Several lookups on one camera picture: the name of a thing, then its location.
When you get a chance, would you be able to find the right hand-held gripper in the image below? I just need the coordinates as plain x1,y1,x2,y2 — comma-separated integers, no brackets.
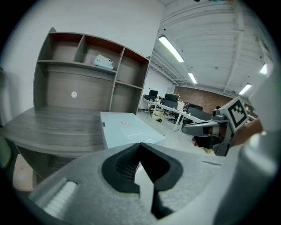
181,96,251,157

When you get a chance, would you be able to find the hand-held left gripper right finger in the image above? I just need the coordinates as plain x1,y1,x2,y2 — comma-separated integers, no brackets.
140,142,225,223

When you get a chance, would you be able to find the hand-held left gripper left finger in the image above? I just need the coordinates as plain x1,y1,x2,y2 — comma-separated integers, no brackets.
29,142,159,225

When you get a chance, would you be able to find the light grey folder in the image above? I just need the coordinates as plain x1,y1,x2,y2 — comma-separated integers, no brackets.
100,111,167,150

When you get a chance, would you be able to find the person's right forearm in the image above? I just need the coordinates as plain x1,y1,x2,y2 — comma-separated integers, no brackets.
229,119,265,147

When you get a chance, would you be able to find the dark desk divider panel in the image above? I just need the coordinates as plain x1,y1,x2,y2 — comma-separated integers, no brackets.
188,106,213,122
161,99,179,109

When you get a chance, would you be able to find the black office chair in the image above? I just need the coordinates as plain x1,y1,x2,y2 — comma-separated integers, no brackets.
168,109,180,124

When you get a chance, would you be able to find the long white office table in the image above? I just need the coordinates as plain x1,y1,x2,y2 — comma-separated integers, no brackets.
141,97,213,132

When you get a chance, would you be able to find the beige round bin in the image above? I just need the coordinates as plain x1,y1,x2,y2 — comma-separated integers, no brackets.
153,108,165,120

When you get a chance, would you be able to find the grey wooden desk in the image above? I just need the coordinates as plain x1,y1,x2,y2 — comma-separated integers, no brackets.
0,105,106,192

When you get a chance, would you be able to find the pink cardboard box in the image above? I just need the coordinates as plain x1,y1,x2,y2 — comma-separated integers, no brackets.
12,153,34,192

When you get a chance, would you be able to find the person's white clothing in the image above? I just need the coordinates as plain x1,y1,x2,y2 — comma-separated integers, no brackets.
210,63,281,225

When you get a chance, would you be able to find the green chair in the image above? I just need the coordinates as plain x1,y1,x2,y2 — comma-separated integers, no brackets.
0,134,12,170

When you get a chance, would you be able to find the grey wooden shelf hutch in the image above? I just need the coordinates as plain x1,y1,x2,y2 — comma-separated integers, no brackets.
32,27,151,115

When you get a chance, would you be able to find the white and blue box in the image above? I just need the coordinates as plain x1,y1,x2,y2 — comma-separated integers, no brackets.
93,54,115,70

